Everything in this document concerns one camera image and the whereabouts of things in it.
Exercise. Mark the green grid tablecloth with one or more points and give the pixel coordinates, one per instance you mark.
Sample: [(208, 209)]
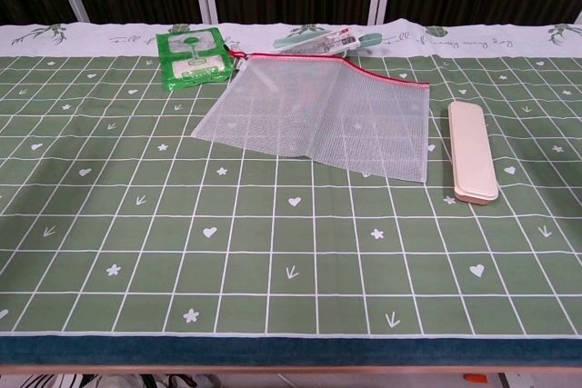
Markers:
[(273, 247)]

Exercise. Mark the green plastic packet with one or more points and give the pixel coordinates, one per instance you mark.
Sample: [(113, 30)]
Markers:
[(193, 65)]

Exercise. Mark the cream oblong pencil case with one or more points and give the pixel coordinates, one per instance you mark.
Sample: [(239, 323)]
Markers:
[(473, 156)]

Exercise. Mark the white printed flat packet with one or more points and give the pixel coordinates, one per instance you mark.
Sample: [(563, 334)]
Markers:
[(323, 42)]

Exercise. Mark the clear mesh zipper pouch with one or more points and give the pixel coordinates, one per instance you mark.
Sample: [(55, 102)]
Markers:
[(327, 111)]

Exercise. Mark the light green packaged tool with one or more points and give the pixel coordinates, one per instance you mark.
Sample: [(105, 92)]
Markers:
[(375, 38)]

